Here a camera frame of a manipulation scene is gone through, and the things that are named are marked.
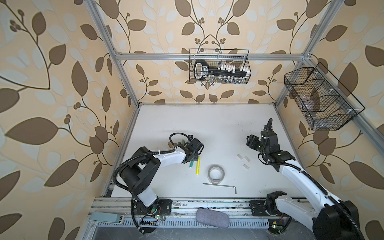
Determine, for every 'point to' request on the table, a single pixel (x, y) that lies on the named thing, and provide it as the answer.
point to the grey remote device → (107, 217)
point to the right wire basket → (325, 103)
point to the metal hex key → (222, 185)
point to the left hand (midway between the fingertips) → (194, 153)
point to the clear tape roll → (216, 174)
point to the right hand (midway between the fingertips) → (252, 140)
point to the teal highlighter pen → (191, 164)
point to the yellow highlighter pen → (197, 166)
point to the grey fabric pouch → (213, 218)
